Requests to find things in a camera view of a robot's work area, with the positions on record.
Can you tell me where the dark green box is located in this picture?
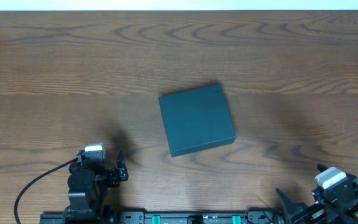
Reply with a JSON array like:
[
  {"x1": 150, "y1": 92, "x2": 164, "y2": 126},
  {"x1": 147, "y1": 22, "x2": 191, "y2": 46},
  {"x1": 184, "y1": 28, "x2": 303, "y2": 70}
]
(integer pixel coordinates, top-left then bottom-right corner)
[{"x1": 158, "y1": 84, "x2": 236, "y2": 157}]

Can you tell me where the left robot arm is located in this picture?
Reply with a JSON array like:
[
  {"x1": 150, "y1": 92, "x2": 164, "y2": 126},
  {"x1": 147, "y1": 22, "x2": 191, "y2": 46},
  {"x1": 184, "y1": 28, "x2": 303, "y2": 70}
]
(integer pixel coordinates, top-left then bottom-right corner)
[{"x1": 62, "y1": 150, "x2": 129, "y2": 224}]

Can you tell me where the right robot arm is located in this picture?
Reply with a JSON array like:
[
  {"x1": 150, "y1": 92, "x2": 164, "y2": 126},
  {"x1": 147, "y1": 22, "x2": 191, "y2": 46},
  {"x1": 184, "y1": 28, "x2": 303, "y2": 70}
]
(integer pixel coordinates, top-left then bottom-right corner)
[{"x1": 276, "y1": 174, "x2": 358, "y2": 224}]

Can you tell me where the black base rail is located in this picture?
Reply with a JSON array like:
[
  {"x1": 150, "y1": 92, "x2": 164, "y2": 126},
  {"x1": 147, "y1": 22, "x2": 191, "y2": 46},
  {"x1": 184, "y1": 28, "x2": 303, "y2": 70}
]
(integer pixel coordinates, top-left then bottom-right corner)
[{"x1": 39, "y1": 210, "x2": 285, "y2": 224}]

